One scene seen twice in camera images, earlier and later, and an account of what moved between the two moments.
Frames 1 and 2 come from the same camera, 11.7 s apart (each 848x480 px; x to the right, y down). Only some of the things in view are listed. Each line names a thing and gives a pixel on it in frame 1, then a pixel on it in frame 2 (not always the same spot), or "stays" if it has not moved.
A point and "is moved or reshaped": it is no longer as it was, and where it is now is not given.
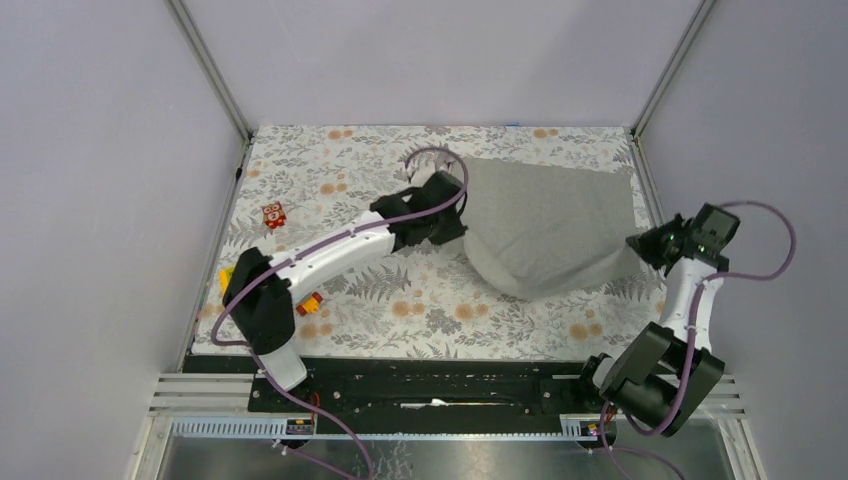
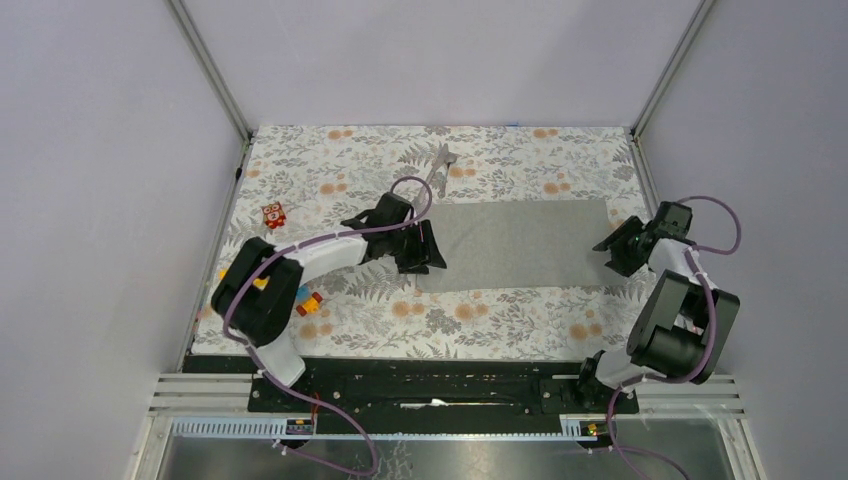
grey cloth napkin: [540, 229] is moved or reshaped
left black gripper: [454, 229] -> [424, 252]
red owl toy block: [274, 215] stays
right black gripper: [644, 242] -> [620, 261]
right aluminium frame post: [703, 9] stays
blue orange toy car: [310, 305] stays
